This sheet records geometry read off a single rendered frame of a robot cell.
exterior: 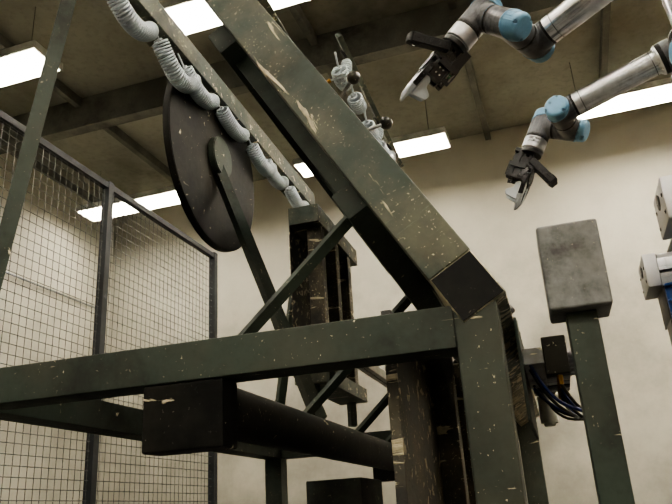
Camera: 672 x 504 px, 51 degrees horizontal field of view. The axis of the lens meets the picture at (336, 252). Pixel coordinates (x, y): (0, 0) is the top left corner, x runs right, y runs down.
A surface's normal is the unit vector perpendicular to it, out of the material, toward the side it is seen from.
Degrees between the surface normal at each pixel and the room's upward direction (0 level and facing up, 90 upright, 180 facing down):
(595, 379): 90
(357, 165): 90
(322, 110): 90
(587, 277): 90
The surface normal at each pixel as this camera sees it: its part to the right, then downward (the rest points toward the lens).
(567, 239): -0.29, -0.33
